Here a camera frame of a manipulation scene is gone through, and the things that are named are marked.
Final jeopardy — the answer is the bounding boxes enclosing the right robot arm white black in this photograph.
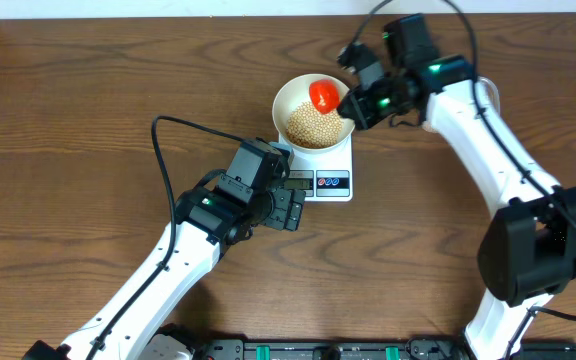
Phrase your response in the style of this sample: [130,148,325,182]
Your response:
[338,14,576,359]

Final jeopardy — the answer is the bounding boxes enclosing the red plastic measuring scoop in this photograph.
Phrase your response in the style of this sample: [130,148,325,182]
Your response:
[309,79,340,114]

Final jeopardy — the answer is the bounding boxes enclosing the soybeans in bowl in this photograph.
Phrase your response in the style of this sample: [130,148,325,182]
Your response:
[286,102,343,149]

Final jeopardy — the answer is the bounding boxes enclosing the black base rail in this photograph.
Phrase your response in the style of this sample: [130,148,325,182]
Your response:
[137,324,576,360]

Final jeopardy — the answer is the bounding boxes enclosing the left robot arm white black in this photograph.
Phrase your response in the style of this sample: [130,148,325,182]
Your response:
[24,139,305,359]

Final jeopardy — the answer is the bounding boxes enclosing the white ceramic bowl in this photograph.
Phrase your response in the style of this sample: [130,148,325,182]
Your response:
[272,74,355,154]

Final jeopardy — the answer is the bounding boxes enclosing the clear plastic container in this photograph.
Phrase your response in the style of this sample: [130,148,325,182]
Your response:
[422,80,502,141]

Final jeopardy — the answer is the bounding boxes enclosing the white digital kitchen scale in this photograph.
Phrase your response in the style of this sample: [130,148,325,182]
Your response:
[287,135,353,202]

